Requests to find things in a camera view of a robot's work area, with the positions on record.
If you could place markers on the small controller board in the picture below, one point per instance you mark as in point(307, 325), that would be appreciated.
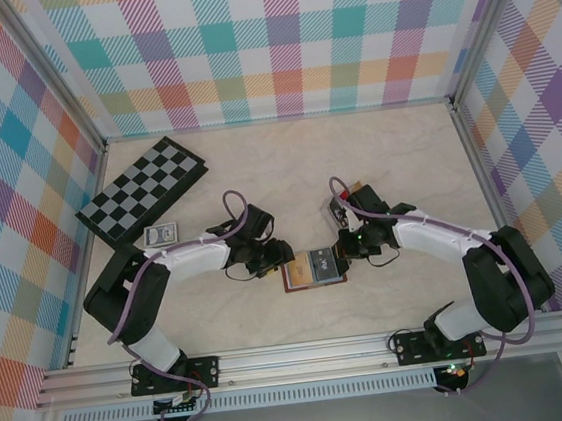
point(178, 407)
point(456, 373)

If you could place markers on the clear plastic card box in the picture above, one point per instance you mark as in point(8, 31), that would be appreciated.
point(329, 218)

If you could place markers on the brown leather card holder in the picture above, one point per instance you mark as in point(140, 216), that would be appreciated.
point(314, 287)

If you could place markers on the red card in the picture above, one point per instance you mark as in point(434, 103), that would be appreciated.
point(343, 195)

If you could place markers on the black grey chessboard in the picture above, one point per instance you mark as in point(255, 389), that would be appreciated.
point(141, 192)

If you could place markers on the aluminium frame post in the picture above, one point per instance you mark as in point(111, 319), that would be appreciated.
point(59, 73)
point(480, 23)

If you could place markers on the black VIP card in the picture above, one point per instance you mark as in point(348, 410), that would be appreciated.
point(324, 266)

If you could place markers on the aluminium frame bar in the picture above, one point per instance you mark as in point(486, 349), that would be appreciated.
point(74, 343)
point(483, 174)

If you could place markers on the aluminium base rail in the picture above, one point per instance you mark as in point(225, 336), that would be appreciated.
point(302, 361)

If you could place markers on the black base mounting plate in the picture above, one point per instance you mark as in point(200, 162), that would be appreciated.
point(207, 371)
point(411, 347)

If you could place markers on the blue playing card deck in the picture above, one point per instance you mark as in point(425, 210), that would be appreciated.
point(163, 234)

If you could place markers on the gold card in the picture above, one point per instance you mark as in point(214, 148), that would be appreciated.
point(356, 185)

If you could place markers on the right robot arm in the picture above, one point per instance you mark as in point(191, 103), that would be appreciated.
point(429, 235)

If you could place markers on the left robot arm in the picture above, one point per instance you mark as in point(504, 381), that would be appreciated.
point(190, 257)

